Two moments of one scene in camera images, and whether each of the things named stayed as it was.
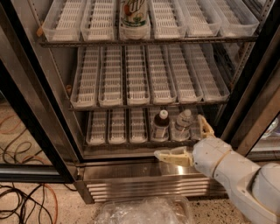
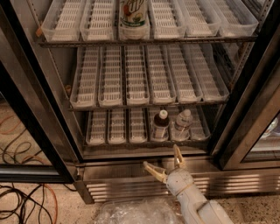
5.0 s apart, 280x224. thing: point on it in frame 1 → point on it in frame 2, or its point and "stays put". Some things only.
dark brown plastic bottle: x=159 y=129 stays put
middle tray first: x=85 y=92 stays put
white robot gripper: x=209 y=155 → x=179 y=180
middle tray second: x=110 y=92 stays put
